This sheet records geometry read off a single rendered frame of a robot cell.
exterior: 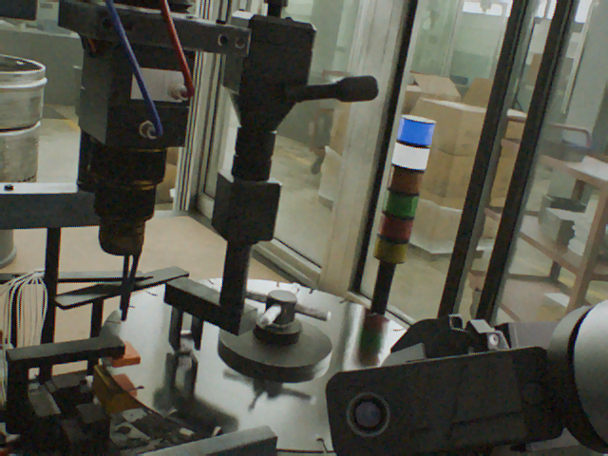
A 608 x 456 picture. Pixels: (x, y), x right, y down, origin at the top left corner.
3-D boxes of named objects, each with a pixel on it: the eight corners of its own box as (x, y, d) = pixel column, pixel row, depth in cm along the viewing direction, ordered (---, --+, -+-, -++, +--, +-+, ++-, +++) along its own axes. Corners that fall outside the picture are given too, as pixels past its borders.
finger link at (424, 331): (415, 397, 46) (501, 390, 38) (392, 398, 45) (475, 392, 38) (408, 328, 47) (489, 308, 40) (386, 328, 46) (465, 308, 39)
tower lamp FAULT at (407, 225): (394, 229, 94) (399, 208, 93) (417, 240, 91) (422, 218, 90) (370, 230, 91) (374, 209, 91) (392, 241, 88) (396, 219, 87)
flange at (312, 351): (352, 367, 64) (357, 343, 64) (248, 382, 59) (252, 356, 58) (295, 315, 73) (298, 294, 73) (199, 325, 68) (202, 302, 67)
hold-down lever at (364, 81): (332, 100, 57) (338, 66, 57) (380, 114, 53) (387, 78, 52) (252, 92, 53) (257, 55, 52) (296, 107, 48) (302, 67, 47)
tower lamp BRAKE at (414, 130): (413, 138, 90) (418, 116, 90) (438, 146, 87) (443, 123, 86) (389, 137, 88) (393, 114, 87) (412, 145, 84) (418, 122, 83)
